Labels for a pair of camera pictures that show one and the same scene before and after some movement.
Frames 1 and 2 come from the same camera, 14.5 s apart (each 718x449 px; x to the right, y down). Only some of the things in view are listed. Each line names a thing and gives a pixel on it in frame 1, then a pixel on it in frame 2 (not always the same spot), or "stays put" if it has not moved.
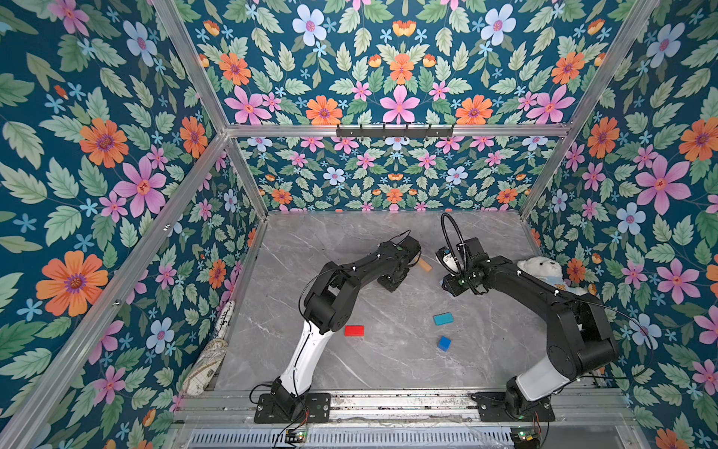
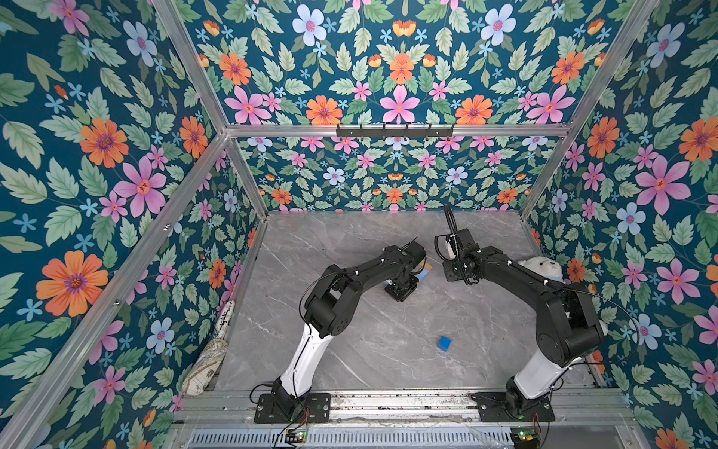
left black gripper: [385, 284] to [400, 297]
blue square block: [444, 343] stays put
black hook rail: [394, 132] stays put
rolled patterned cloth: [210, 355] stays put
